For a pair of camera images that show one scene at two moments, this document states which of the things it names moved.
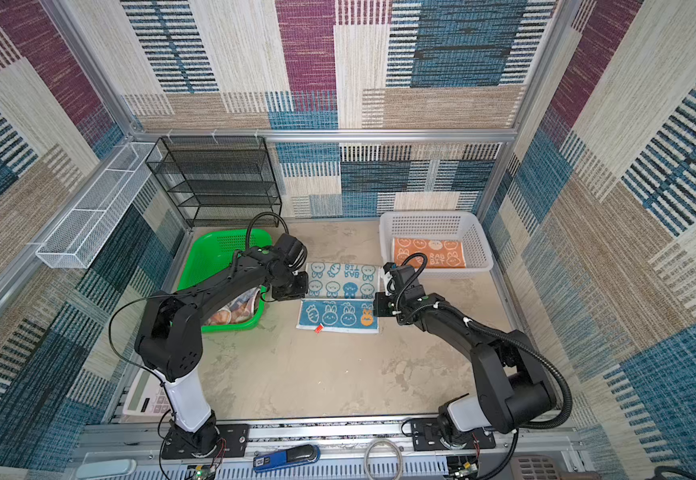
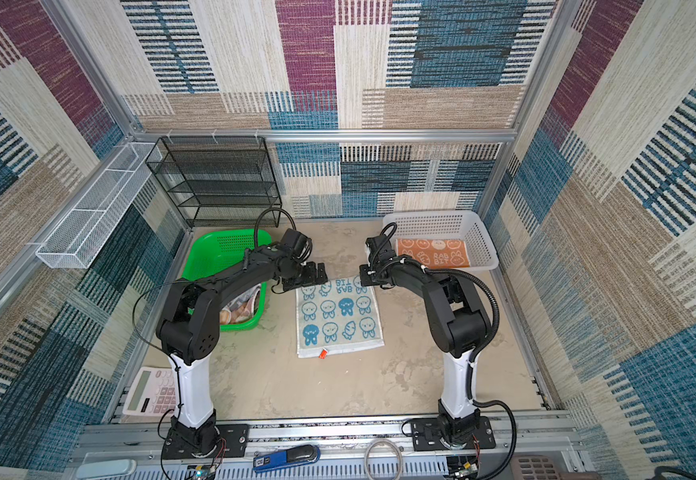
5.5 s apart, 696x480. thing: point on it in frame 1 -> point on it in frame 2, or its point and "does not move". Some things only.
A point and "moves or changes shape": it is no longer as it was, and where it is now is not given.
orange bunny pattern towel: [440, 252] does not move
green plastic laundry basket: [207, 252] does not move
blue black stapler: [294, 456] does not move
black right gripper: [380, 303] -> [366, 280]
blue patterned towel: [341, 297] moves or changes shape
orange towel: [237, 310] does not move
